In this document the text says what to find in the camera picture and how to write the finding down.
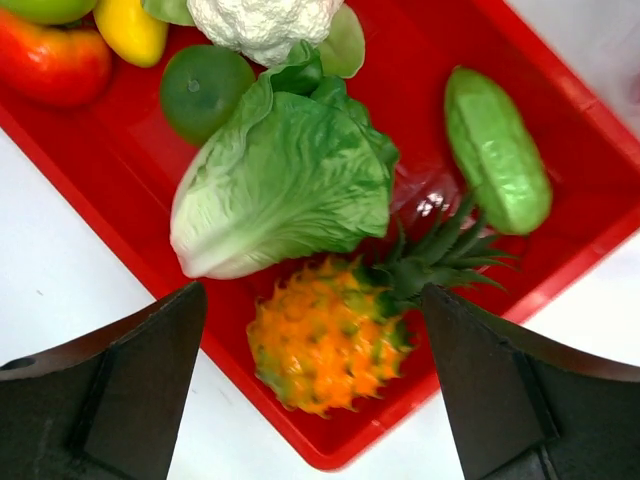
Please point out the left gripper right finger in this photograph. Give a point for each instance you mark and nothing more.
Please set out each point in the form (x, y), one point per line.
(523, 406)

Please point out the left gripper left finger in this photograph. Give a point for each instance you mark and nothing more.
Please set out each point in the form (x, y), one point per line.
(108, 404)

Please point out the green lettuce cabbage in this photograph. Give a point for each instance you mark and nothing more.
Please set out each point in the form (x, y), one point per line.
(297, 169)

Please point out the orange pineapple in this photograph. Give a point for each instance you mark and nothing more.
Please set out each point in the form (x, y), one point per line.
(334, 331)

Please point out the green cucumber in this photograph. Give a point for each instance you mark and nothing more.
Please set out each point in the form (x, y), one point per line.
(495, 153)

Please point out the red plastic tray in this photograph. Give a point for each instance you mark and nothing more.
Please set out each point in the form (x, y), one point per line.
(118, 162)

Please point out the green lime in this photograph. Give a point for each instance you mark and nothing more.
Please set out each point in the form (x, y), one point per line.
(200, 88)

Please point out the red orange peach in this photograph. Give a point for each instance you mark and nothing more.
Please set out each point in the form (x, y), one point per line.
(63, 66)

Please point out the yellow pepper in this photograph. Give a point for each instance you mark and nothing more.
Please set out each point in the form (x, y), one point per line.
(132, 33)

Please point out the green apple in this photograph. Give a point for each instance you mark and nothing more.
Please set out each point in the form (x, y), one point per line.
(49, 12)

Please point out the white cauliflower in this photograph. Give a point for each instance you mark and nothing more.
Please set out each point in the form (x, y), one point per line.
(263, 30)

